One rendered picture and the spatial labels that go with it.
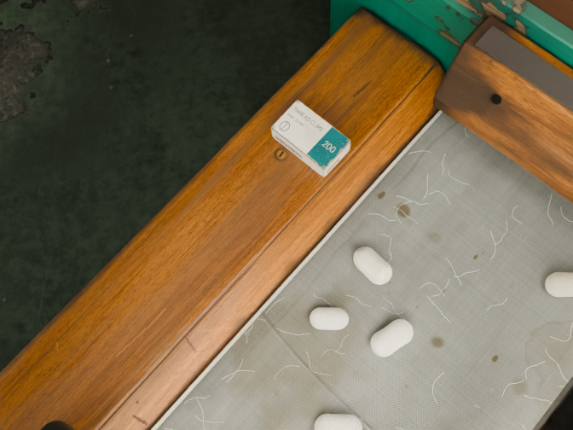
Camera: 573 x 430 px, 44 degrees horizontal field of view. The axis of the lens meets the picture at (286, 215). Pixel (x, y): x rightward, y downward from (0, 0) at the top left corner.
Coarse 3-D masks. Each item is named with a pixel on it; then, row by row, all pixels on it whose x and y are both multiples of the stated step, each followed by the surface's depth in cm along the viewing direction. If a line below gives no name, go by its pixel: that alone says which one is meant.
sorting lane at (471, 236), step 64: (448, 128) 65; (384, 192) 63; (448, 192) 63; (512, 192) 63; (320, 256) 61; (384, 256) 61; (448, 256) 61; (512, 256) 61; (256, 320) 60; (384, 320) 59; (448, 320) 59; (512, 320) 59; (192, 384) 58; (256, 384) 58; (320, 384) 58; (384, 384) 58; (448, 384) 58; (512, 384) 57
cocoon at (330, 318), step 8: (312, 312) 58; (320, 312) 58; (328, 312) 58; (336, 312) 58; (344, 312) 58; (312, 320) 58; (320, 320) 58; (328, 320) 58; (336, 320) 58; (344, 320) 58; (320, 328) 58; (328, 328) 58; (336, 328) 58
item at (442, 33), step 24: (336, 0) 70; (360, 0) 67; (384, 0) 65; (408, 0) 62; (432, 0) 59; (336, 24) 74; (408, 24) 65; (432, 24) 62; (456, 24) 59; (432, 48) 65; (456, 48) 62
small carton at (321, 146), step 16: (288, 112) 61; (304, 112) 61; (272, 128) 61; (288, 128) 61; (304, 128) 61; (320, 128) 60; (288, 144) 61; (304, 144) 60; (320, 144) 60; (336, 144) 60; (304, 160) 61; (320, 160) 60; (336, 160) 61
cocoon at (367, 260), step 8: (360, 248) 60; (368, 248) 60; (360, 256) 59; (368, 256) 59; (376, 256) 59; (360, 264) 59; (368, 264) 59; (376, 264) 59; (384, 264) 59; (368, 272) 59; (376, 272) 59; (384, 272) 59; (376, 280) 59; (384, 280) 59
